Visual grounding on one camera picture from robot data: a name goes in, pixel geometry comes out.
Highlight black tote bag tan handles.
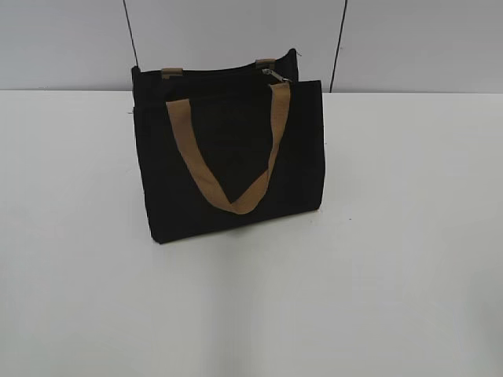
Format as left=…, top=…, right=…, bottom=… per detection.
left=131, top=49, right=325, bottom=244

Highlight silver zipper pull with ring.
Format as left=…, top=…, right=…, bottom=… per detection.
left=262, top=68, right=291, bottom=83

